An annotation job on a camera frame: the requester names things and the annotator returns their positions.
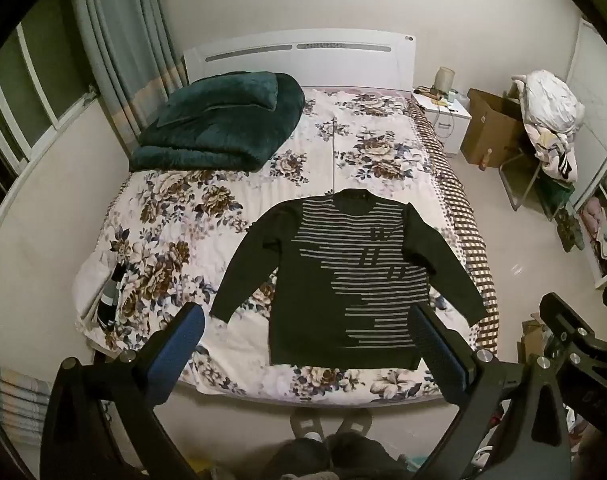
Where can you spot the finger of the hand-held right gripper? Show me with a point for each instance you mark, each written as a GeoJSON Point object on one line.
{"type": "Point", "coordinates": [558, 312]}

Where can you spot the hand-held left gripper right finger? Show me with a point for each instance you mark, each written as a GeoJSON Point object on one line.
{"type": "Point", "coordinates": [441, 355]}

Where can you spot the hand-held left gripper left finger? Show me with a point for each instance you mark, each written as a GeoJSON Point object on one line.
{"type": "Point", "coordinates": [176, 350]}

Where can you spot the dark striped sweater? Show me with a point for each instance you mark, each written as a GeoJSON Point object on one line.
{"type": "Point", "coordinates": [308, 300]}

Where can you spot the white shelf with clothes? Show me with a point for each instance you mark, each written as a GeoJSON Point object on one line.
{"type": "Point", "coordinates": [603, 200]}

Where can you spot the pile of white clothes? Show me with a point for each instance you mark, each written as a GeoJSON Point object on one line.
{"type": "Point", "coordinates": [551, 105]}

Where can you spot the small cardboard box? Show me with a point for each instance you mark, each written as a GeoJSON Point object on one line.
{"type": "Point", "coordinates": [531, 335]}

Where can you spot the dark patterned cloth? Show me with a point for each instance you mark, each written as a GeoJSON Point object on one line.
{"type": "Point", "coordinates": [569, 232]}

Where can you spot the black and white striped cloth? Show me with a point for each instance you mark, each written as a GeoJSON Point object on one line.
{"type": "Point", "coordinates": [111, 295]}

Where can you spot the green cloth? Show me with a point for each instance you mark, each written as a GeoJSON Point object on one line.
{"type": "Point", "coordinates": [558, 195]}

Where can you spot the person's right leg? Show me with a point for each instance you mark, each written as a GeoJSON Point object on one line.
{"type": "Point", "coordinates": [363, 457]}

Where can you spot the person's leg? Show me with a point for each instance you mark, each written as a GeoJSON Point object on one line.
{"type": "Point", "coordinates": [363, 457]}
{"type": "Point", "coordinates": [298, 460]}

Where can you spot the metal folding chair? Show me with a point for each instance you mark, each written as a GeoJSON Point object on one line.
{"type": "Point", "coordinates": [521, 182]}

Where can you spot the bed with floral sheet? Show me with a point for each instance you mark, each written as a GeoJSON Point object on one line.
{"type": "Point", "coordinates": [208, 210]}

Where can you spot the person's left leg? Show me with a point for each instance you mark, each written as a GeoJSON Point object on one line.
{"type": "Point", "coordinates": [298, 460]}

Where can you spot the pale striped cloth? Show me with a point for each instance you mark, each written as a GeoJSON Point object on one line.
{"type": "Point", "coordinates": [13, 400]}

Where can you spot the large cardboard box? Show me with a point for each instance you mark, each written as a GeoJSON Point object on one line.
{"type": "Point", "coordinates": [491, 125]}

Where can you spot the white nightstand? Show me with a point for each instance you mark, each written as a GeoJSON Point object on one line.
{"type": "Point", "coordinates": [451, 120]}

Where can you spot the dark teal folded blanket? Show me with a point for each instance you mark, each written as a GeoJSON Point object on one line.
{"type": "Point", "coordinates": [223, 125]}

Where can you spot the small pale cup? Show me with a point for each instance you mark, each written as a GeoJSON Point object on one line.
{"type": "Point", "coordinates": [452, 96]}

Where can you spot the small table lamp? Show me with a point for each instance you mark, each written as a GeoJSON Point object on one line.
{"type": "Point", "coordinates": [444, 79]}

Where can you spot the window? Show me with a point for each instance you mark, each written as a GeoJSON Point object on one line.
{"type": "Point", "coordinates": [23, 100]}

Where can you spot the pale green curtain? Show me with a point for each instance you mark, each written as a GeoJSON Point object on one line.
{"type": "Point", "coordinates": [118, 45]}

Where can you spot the white headboard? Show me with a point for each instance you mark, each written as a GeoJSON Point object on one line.
{"type": "Point", "coordinates": [303, 60]}

